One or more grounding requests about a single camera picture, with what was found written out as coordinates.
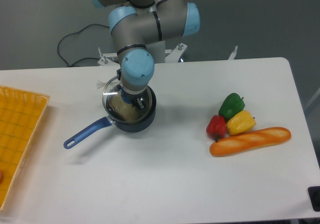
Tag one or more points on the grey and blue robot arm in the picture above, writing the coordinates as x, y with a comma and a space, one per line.
141, 23

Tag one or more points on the toy baguette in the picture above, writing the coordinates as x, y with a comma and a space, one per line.
250, 141

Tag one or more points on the green bell pepper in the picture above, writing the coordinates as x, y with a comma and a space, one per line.
231, 106

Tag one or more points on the plastic wrapped bread slice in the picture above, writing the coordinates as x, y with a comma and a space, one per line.
122, 110

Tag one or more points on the yellow bell pepper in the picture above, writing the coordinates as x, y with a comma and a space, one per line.
240, 123

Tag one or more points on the glass pot lid blue knob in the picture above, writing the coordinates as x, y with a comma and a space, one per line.
117, 101

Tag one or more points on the yellow woven basket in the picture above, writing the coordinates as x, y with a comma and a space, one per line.
21, 113

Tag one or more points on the black object at table edge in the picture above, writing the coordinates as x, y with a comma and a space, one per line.
314, 193

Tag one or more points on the dark blue saucepan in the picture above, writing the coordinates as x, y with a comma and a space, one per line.
124, 116

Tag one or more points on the red bell pepper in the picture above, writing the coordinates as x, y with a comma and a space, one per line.
216, 127

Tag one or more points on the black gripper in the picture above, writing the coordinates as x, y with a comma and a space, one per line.
131, 87

